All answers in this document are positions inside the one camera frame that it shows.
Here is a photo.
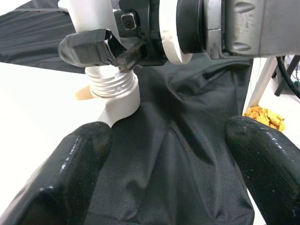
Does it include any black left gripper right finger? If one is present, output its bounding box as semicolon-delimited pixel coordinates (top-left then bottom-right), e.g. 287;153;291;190
224;116;300;225

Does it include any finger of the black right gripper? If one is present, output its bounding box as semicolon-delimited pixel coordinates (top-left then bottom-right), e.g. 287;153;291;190
58;28;128;68

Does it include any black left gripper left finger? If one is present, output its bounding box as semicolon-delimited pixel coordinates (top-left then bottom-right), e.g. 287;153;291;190
0;121;113;225

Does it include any white plastic table top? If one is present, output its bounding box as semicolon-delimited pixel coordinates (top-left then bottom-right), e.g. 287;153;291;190
0;60;141;211

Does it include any yellow crumpled cloth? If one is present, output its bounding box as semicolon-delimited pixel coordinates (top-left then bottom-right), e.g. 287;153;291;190
243;105;286;131

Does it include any black table cloth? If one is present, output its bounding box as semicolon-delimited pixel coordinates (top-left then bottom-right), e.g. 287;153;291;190
0;0;256;225

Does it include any white metal frame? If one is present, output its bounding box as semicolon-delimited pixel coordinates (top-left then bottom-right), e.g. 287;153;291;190
243;57;278;113

